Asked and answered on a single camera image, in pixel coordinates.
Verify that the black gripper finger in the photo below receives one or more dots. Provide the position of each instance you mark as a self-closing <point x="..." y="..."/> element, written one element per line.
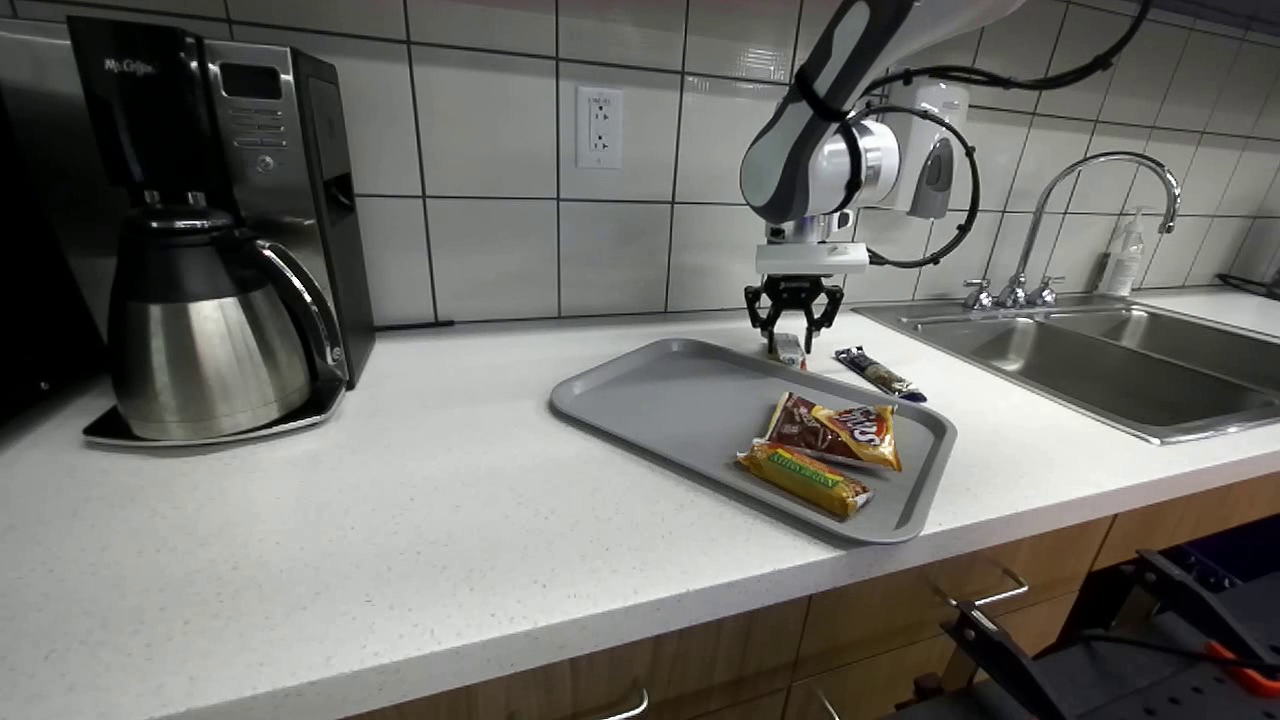
<point x="764" y="322"/>
<point x="824" y="319"/>

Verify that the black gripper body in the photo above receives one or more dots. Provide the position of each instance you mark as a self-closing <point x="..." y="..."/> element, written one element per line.
<point x="798" y="290"/>

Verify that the small yellow green snack packet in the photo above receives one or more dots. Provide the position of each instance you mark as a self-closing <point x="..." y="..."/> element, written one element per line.
<point x="802" y="481"/>

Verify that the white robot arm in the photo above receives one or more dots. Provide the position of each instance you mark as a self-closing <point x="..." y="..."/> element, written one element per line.
<point x="814" y="123"/>

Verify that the grey plastic tray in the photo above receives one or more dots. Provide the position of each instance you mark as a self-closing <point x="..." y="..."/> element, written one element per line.
<point x="667" y="400"/>

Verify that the dark blue snack bar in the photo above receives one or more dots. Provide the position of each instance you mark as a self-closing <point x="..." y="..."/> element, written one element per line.
<point x="875" y="371"/>

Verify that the brown yellow Fritos chip bag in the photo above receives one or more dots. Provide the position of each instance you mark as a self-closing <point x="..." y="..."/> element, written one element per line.
<point x="834" y="431"/>

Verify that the chrome sink faucet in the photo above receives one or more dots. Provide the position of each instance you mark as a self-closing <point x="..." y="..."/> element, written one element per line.
<point x="1018" y="292"/>

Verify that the stainless steel sink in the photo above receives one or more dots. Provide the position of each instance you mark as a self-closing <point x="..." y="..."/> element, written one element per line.
<point x="1107" y="383"/>

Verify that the clear soap bottle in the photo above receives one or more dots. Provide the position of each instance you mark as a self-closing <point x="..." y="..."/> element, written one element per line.
<point x="1121" y="265"/>

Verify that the wooden lower cabinets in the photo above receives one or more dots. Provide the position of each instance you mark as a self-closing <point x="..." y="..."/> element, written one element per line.
<point x="866" y="627"/>

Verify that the blue upper cabinets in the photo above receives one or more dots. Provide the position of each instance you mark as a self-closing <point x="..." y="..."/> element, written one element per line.
<point x="1226" y="9"/>

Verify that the black coffee maker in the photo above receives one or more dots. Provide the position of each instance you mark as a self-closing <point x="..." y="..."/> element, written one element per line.
<point x="287" y="144"/>

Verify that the stainless steel coffee carafe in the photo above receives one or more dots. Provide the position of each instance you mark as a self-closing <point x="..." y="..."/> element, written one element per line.
<point x="200" y="346"/>

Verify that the black microwave oven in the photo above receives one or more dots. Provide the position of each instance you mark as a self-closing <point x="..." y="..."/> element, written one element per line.
<point x="42" y="265"/>

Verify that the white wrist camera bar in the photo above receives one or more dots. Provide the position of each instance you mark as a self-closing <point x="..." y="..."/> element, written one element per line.
<point x="806" y="257"/>

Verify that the white wall outlet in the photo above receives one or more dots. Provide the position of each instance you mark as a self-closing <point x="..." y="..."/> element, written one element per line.
<point x="601" y="130"/>

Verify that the black cart frame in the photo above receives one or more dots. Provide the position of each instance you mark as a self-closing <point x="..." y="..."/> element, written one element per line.
<point x="1201" y="602"/>

